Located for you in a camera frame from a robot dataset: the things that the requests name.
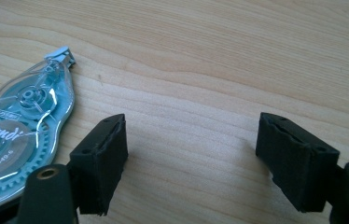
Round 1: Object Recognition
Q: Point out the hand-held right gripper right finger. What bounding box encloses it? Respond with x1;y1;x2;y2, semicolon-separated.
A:
255;112;341;214

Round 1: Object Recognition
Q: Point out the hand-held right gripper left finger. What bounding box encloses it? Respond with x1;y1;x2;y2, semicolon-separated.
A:
68;113;130;217

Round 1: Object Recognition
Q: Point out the light blue correction tape dispenser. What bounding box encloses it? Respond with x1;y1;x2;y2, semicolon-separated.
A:
0;46;77;209

